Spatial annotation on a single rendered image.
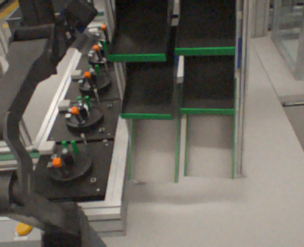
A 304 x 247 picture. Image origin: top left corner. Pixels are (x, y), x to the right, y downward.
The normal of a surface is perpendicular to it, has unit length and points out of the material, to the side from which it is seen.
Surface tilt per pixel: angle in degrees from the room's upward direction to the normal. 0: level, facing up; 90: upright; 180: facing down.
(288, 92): 0
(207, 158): 45
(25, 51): 12
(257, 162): 0
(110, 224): 90
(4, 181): 20
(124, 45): 25
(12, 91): 2
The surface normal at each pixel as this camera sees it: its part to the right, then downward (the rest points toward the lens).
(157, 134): -0.22, -0.14
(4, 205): -0.05, 0.36
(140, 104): -0.18, -0.47
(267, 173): -0.11, -0.80
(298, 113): -0.02, 0.60
